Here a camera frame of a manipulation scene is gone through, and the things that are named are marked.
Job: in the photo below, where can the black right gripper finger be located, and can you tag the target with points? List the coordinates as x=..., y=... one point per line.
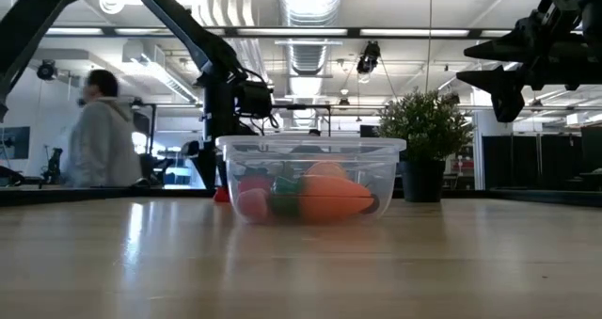
x=505, y=86
x=503, y=48

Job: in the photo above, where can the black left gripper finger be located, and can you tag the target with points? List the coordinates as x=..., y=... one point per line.
x=211, y=173

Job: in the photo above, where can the red toy strawberry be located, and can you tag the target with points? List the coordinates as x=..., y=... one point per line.
x=222, y=196
x=253, y=206
x=254, y=185

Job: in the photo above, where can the pink orange toy peach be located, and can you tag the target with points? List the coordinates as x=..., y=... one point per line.
x=327, y=170

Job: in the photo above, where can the orange toy carrot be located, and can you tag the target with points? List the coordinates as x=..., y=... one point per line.
x=329, y=199

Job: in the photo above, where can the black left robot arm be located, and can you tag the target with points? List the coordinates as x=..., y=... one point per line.
x=188, y=29

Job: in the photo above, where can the clear plastic tupperware container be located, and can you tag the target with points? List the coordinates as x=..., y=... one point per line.
x=310, y=145

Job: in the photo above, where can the green potted plant black pot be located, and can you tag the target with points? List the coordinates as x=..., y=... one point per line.
x=423, y=121

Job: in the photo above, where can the person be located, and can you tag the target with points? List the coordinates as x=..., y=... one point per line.
x=103, y=140

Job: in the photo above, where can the black overhead crossbar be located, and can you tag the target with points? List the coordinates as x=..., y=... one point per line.
x=353, y=32

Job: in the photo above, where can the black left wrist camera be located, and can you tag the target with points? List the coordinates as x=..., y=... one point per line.
x=254, y=100

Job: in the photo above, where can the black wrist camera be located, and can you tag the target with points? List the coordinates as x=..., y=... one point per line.
x=559, y=8
x=254, y=100

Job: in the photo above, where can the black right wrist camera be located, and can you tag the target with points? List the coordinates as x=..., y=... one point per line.
x=559, y=8

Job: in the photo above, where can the silver ceiling duct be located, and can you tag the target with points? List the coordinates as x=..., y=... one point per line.
x=308, y=8

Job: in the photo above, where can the black hanging camera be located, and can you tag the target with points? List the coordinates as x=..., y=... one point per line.
x=369, y=58

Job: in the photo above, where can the black aluminium table frame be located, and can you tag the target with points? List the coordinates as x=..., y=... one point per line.
x=70, y=196

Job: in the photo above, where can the dark wall monitor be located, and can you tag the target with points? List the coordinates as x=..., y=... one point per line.
x=14, y=142

